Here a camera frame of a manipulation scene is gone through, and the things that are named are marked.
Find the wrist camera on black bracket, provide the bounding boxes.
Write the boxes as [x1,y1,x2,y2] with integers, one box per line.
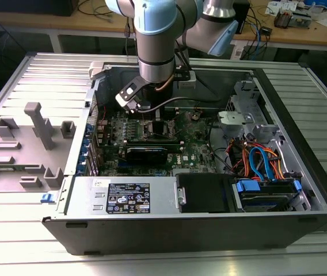
[115,75,146,114]

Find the grey metal device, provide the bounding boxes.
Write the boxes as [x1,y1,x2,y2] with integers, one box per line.
[291,11,314,29]

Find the CPU cooler copper fins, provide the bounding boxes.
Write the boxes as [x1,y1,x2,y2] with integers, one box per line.
[274,7,294,29]

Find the black PC case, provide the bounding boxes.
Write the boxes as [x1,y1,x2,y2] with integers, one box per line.
[41,60,327,256]

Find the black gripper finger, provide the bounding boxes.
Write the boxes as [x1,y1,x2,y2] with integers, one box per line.
[153,108,165,138]

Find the wooden desk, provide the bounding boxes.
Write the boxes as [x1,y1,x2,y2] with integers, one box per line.
[0,0,327,48]

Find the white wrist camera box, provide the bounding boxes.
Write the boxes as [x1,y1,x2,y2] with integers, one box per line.
[177,66,197,90]

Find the blue flat wire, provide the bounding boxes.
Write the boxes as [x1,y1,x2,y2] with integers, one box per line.
[249,146,279,182]

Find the grey parts rack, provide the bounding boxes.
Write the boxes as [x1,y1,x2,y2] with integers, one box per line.
[0,102,77,193]

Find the orange flat wire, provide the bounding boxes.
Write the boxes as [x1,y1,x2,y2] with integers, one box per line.
[267,148,287,181]

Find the green motherboard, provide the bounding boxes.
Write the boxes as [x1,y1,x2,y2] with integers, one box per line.
[94,105,219,177]

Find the black tower box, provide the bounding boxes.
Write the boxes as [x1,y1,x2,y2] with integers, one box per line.
[234,0,250,35]

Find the black computer box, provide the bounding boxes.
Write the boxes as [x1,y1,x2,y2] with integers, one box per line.
[0,0,79,17]

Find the silver power supply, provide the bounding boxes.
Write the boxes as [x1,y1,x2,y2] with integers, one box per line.
[64,175,179,216]

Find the silver latch handle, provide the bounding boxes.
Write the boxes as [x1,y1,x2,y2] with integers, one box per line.
[174,186,187,205]

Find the black graphics card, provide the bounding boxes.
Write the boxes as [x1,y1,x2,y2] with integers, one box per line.
[125,146,169,165]

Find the grey camera cable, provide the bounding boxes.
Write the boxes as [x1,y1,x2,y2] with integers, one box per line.
[136,96,222,113]

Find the silver bracket with round hole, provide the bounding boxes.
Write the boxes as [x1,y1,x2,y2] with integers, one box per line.
[217,110,246,133]

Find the hard disk in blue carrier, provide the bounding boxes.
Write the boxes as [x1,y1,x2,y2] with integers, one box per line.
[232,177,303,212]

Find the silver drive cage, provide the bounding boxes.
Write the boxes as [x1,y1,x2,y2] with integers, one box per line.
[217,79,285,136]

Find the thin red wire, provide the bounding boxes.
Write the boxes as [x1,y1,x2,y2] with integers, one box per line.
[98,105,108,124]

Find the black drive bay box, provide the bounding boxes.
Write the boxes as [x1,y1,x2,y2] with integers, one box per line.
[177,174,235,214]

